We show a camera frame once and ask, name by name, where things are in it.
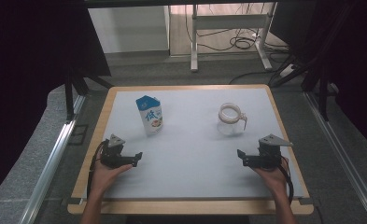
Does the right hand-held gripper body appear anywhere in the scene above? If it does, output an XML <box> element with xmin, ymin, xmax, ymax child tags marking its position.
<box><xmin>247</xmin><ymin>133</ymin><xmax>294</xmax><ymax>171</ymax></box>

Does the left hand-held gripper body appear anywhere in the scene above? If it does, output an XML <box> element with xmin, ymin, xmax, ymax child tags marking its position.
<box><xmin>100</xmin><ymin>133</ymin><xmax>136</xmax><ymax>170</ymax></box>

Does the clear glass pitcher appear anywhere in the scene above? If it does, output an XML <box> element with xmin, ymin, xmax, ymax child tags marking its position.
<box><xmin>217</xmin><ymin>102</ymin><xmax>248</xmax><ymax>136</ymax></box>

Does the blue and white milk pouch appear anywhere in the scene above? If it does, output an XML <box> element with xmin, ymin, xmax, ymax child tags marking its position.
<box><xmin>135</xmin><ymin>94</ymin><xmax>164</xmax><ymax>137</ymax></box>

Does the person's left hand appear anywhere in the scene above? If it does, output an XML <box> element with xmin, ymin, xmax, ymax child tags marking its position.
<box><xmin>91</xmin><ymin>154</ymin><xmax>134</xmax><ymax>196</ymax></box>

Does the person's right hand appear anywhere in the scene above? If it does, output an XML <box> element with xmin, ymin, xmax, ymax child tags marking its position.
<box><xmin>251</xmin><ymin>156</ymin><xmax>290</xmax><ymax>198</ymax></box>

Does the black floor plate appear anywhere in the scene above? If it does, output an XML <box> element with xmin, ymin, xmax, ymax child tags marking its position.
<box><xmin>67</xmin><ymin>123</ymin><xmax>89</xmax><ymax>146</ymax></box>

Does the black table clamp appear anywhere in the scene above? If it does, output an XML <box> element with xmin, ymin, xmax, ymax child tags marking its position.
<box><xmin>298</xmin><ymin>197</ymin><xmax>321</xmax><ymax>206</ymax></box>
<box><xmin>61</xmin><ymin>197</ymin><xmax>84</xmax><ymax>206</ymax></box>

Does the black tripod stand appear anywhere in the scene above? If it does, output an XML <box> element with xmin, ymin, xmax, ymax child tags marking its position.
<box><xmin>64</xmin><ymin>65</ymin><xmax>114</xmax><ymax>123</ymax></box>
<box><xmin>269</xmin><ymin>51</ymin><xmax>340</xmax><ymax>123</ymax></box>

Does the white power strip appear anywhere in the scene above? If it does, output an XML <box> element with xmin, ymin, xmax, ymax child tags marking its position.
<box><xmin>278</xmin><ymin>63</ymin><xmax>296</xmax><ymax>78</ymax></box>

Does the white partition panel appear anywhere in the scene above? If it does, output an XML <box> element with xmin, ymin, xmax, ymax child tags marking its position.
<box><xmin>87</xmin><ymin>5</ymin><xmax>171</xmax><ymax>55</ymax></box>

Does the black curtain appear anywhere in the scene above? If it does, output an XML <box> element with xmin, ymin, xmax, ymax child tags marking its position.
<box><xmin>269</xmin><ymin>0</ymin><xmax>367</xmax><ymax>154</ymax></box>
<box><xmin>0</xmin><ymin>0</ymin><xmax>112</xmax><ymax>204</ymax></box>

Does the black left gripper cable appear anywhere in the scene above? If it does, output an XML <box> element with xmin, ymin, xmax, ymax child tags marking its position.
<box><xmin>86</xmin><ymin>139</ymin><xmax>109</xmax><ymax>200</ymax></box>

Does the aluminium rail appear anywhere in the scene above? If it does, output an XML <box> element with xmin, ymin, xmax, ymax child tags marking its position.
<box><xmin>18</xmin><ymin>93</ymin><xmax>88</xmax><ymax>224</ymax></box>
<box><xmin>303</xmin><ymin>91</ymin><xmax>367</xmax><ymax>224</ymax></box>

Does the bundle of black floor cables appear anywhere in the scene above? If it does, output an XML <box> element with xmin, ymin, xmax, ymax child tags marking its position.
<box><xmin>184</xmin><ymin>3</ymin><xmax>290</xmax><ymax>53</ymax></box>

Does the white desk frame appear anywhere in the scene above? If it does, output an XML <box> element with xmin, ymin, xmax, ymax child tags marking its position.
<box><xmin>190</xmin><ymin>2</ymin><xmax>275</xmax><ymax>73</ymax></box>

